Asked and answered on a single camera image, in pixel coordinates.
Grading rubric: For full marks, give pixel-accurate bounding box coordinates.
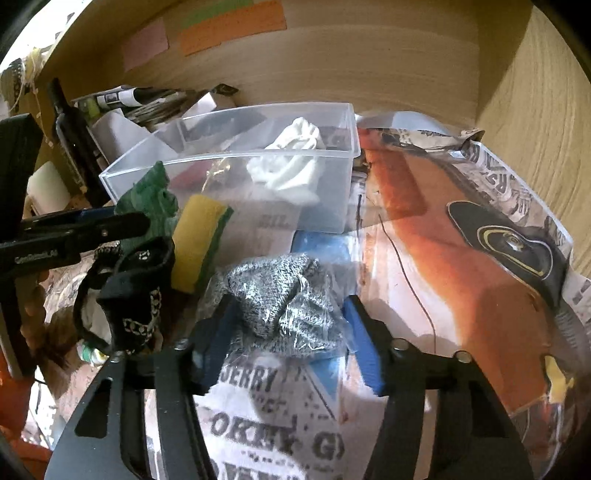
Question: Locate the left hand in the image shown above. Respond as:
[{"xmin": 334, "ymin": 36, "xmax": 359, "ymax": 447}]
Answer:
[{"xmin": 16, "ymin": 270, "xmax": 49, "ymax": 357}]

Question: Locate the small white card box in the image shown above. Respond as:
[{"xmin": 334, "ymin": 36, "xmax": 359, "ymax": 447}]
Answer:
[{"xmin": 182, "ymin": 92, "xmax": 218, "ymax": 118}]

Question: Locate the white plastic container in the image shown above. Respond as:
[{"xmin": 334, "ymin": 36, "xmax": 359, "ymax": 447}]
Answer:
[{"xmin": 91, "ymin": 109, "xmax": 150, "ymax": 164}]

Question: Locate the dark glass bottle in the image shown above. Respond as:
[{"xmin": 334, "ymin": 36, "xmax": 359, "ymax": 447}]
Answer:
[{"xmin": 49, "ymin": 78, "xmax": 110, "ymax": 208}]

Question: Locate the black white sleep mask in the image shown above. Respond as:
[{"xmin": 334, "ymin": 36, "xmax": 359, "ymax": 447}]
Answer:
[{"xmin": 73, "ymin": 236, "xmax": 175, "ymax": 355}]

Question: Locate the green striped sock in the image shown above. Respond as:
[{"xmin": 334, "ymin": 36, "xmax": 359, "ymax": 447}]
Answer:
[{"xmin": 114, "ymin": 161, "xmax": 178, "ymax": 254}]

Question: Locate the clear plastic storage box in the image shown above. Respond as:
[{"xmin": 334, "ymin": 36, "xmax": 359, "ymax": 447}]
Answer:
[{"xmin": 100, "ymin": 102, "xmax": 361, "ymax": 234}]

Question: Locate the yellow green sponge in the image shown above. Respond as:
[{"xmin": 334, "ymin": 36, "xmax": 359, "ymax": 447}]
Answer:
[{"xmin": 171, "ymin": 194, "xmax": 233, "ymax": 294}]

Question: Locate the green sticky note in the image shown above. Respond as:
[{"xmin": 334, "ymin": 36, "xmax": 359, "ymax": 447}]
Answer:
[{"xmin": 182, "ymin": 0, "xmax": 254, "ymax": 28}]

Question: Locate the orange sticky note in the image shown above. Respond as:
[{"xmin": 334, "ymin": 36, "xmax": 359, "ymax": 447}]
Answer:
[{"xmin": 179, "ymin": 1, "xmax": 287, "ymax": 56}]

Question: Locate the pink sticky note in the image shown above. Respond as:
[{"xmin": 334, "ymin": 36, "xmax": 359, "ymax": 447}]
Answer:
[{"xmin": 121, "ymin": 17, "xmax": 169, "ymax": 72}]

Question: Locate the white crumpled cloth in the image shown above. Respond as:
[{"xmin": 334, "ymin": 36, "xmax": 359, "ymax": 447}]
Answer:
[{"xmin": 246, "ymin": 117, "xmax": 325, "ymax": 207}]

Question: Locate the orange bird poster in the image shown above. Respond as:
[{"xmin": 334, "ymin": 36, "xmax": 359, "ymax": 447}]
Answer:
[{"xmin": 197, "ymin": 120, "xmax": 590, "ymax": 479}]

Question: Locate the grey knitted cloth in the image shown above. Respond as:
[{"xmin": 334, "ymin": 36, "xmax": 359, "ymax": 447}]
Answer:
[{"xmin": 197, "ymin": 253, "xmax": 356, "ymax": 359}]

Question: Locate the rolled newspaper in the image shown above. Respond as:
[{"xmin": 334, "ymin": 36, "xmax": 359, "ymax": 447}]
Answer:
[{"xmin": 73, "ymin": 85, "xmax": 197, "ymax": 126}]

